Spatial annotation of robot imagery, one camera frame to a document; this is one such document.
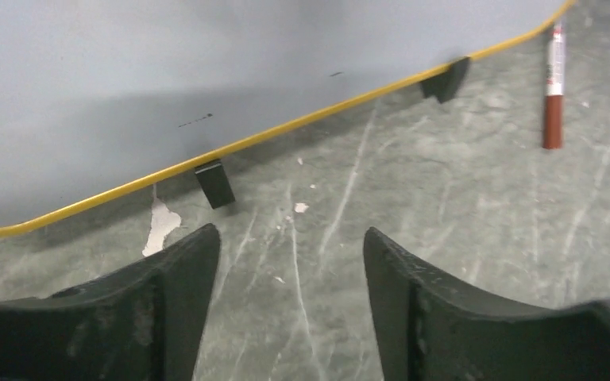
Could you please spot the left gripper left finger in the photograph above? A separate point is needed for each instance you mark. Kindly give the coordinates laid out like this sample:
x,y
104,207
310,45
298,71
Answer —
x,y
144,321

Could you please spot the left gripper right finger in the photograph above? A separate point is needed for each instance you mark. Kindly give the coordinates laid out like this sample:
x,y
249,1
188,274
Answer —
x,y
431,325

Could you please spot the yellow framed whiteboard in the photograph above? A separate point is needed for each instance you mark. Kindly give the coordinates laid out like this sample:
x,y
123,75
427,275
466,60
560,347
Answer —
x,y
101,98

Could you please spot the white brown whiteboard marker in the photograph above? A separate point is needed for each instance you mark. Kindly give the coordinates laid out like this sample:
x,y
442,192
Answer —
x,y
555,81

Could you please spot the black whiteboard foot clip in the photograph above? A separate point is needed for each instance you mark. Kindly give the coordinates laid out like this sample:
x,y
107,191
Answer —
x,y
444,87
215,184

